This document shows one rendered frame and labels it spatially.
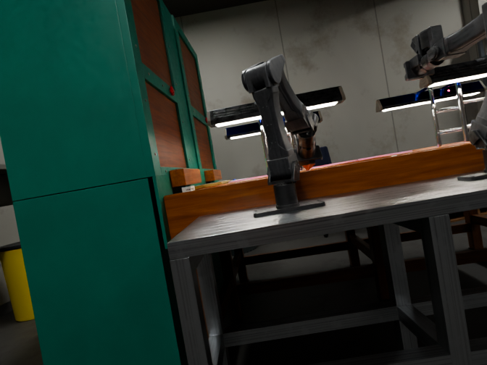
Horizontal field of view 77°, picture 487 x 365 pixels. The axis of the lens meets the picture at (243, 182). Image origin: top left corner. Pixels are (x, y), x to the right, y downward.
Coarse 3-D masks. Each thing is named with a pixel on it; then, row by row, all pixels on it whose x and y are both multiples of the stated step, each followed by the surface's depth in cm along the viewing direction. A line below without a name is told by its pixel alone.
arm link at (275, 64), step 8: (280, 56) 86; (256, 64) 88; (272, 64) 81; (280, 64) 86; (272, 72) 80; (280, 72) 85; (272, 80) 81; (280, 80) 89; (280, 88) 91; (288, 88) 93; (280, 96) 93; (288, 96) 93; (296, 96) 98; (280, 104) 96; (288, 104) 95; (296, 104) 97; (288, 112) 98; (296, 112) 97; (304, 112) 100; (288, 120) 101; (296, 120) 100; (304, 120) 99; (288, 128) 104; (296, 128) 103; (304, 128) 103
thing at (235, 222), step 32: (352, 192) 105; (384, 192) 91; (416, 192) 80; (448, 192) 71; (480, 192) 67; (192, 224) 94; (224, 224) 82; (256, 224) 73; (288, 224) 68; (320, 224) 68; (352, 224) 68; (384, 224) 67
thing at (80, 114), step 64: (0, 0) 111; (64, 0) 109; (128, 0) 111; (0, 64) 111; (64, 64) 110; (128, 64) 108; (192, 64) 222; (0, 128) 112; (64, 128) 110; (128, 128) 109; (192, 128) 181; (64, 192) 112
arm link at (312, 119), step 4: (312, 112) 111; (308, 116) 101; (312, 116) 111; (316, 116) 111; (308, 120) 100; (312, 120) 104; (316, 120) 110; (312, 124) 103; (316, 124) 110; (308, 128) 104; (312, 128) 103; (316, 128) 110; (292, 132) 106; (296, 132) 106; (300, 132) 105; (304, 132) 105
